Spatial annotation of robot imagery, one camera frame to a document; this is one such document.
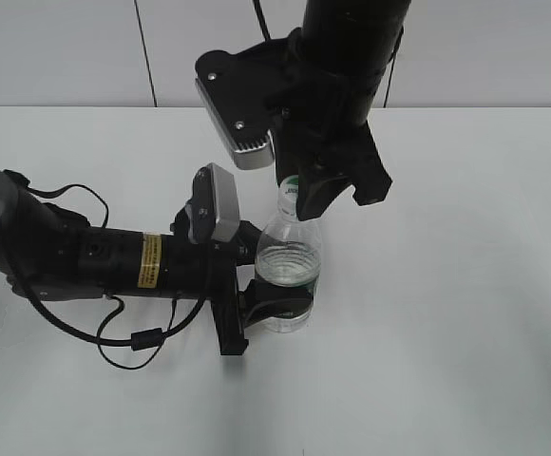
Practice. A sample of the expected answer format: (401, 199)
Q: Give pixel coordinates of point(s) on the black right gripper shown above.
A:
(322, 122)

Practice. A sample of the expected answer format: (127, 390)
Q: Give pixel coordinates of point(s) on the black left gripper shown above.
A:
(208, 272)

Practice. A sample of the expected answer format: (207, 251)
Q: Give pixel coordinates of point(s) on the clear cestbon water bottle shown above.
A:
(289, 252)

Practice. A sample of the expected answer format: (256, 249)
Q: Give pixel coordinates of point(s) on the white green bottle cap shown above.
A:
(288, 195)

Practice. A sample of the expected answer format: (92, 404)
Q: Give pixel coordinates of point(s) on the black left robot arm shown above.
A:
(48, 253)

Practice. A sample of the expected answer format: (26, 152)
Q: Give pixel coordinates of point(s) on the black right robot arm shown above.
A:
(353, 38)

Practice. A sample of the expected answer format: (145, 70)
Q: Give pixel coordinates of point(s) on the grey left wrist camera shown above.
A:
(213, 209)

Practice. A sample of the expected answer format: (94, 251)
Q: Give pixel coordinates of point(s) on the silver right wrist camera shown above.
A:
(242, 92)

